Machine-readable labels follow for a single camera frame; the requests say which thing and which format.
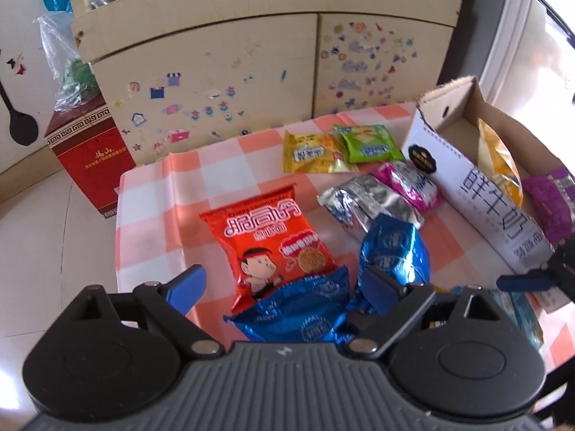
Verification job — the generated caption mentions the clear plastic bag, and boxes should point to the clear plastic bag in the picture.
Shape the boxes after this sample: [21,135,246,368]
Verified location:
[36,11,106,113]

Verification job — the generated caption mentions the pink checkered tablecloth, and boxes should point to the pink checkered tablecloth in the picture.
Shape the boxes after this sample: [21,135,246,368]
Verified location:
[114,101,575,369]

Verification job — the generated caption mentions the yellow chips bag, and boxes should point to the yellow chips bag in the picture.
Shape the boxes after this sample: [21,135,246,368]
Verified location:
[476,117,525,209]

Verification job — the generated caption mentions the butterfly wall stickers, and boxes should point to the butterfly wall stickers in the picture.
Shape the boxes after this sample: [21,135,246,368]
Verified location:
[6,51,28,75]

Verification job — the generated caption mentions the red gift box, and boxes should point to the red gift box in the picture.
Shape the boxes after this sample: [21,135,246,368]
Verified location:
[44,99,138,220]

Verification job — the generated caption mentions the black spoon wall sticker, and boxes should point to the black spoon wall sticker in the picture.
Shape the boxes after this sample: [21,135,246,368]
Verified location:
[0,76,39,147]

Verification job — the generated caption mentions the beige cabinet with stickers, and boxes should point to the beige cabinet with stickers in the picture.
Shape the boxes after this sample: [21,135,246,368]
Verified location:
[63,0,463,167]

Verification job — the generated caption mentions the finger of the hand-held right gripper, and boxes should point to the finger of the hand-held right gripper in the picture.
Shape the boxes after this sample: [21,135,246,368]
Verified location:
[496,267,560,295]

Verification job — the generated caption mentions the white cardboard box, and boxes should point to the white cardboard box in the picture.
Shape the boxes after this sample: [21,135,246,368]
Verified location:
[401,75,575,315]

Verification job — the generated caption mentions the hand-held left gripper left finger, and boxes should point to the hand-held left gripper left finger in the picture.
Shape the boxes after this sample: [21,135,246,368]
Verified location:
[67,265,224,358]

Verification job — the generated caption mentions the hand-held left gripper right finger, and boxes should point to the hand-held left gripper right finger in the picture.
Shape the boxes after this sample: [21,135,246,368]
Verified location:
[346,266,510,357]

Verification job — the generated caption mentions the white window frame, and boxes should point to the white window frame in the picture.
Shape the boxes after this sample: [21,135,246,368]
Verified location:
[476,0,575,113]

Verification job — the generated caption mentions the magenta snack packet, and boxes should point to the magenta snack packet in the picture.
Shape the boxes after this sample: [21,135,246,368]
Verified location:
[371,160,443,212]

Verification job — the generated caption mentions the teal snack packet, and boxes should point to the teal snack packet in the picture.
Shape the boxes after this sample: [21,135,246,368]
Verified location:
[489,289,544,351]

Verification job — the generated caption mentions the yellow snack packet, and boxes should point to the yellow snack packet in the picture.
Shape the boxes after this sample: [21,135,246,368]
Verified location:
[282,130,359,175]

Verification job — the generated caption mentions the purple snack packet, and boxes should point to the purple snack packet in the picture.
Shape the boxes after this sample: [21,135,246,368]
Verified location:
[521,167,575,245]

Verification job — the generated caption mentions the red snack packet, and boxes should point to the red snack packet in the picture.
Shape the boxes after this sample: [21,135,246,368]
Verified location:
[200,183,335,315]

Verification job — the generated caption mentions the blue foil snack packet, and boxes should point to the blue foil snack packet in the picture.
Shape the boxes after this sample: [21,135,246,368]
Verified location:
[348,213,432,315]
[224,266,360,346]

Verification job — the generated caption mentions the green snack packet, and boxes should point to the green snack packet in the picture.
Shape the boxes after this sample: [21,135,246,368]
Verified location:
[333,124,406,164]

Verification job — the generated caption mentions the silver foil snack packet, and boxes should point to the silver foil snack packet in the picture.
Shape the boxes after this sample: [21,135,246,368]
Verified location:
[317,175,425,234]

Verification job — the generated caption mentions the black cable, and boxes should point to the black cable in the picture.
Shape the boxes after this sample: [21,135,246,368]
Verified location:
[507,0,575,46]

